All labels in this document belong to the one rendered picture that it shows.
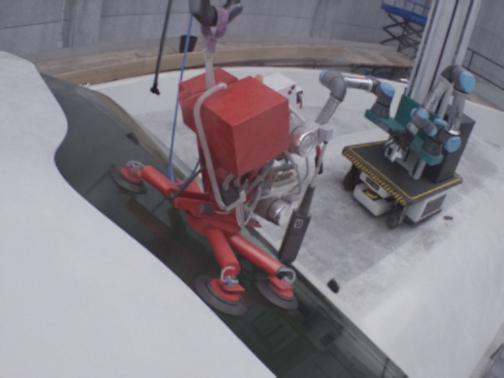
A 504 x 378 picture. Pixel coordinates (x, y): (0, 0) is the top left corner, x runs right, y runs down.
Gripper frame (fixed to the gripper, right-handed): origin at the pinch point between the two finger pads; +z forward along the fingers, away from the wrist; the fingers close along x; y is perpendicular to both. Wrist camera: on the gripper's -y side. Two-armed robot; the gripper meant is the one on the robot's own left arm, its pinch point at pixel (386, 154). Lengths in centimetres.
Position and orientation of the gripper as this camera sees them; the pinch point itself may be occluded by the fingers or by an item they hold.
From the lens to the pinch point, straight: 248.2
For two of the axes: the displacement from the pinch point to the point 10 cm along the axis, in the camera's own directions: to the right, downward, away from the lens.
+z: -5.9, 7.2, 3.7
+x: -0.7, -5.1, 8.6
